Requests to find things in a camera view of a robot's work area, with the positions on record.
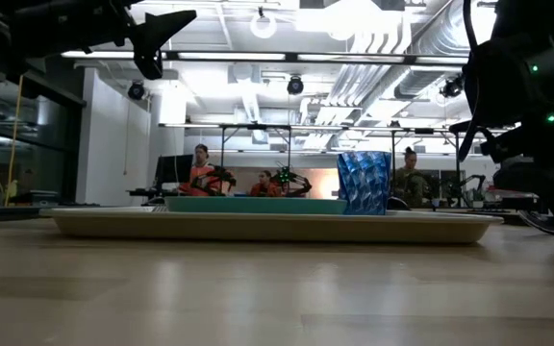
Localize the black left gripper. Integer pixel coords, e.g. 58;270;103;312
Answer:
88;0;198;82

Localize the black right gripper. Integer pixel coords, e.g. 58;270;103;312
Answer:
449;28;554;241

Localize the teal round plate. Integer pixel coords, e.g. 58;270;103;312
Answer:
164;195;349;216

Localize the blue faceted plastic cup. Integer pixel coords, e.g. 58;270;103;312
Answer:
337;151;392;216

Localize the beige plastic tray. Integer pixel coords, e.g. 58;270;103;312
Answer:
40;206;505;245

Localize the black metal rig stand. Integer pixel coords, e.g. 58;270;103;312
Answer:
390;126;462;208
217;123;293;194

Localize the black computer monitor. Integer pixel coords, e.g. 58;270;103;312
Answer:
154;153;195;191

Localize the person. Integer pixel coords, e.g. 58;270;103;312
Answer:
179;142;225;197
391;146;427;209
249;169;283;198

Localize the grey storage bin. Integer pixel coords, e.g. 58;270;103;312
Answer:
30;189;61;207

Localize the white ring lamp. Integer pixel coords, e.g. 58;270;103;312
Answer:
249;12;278;40

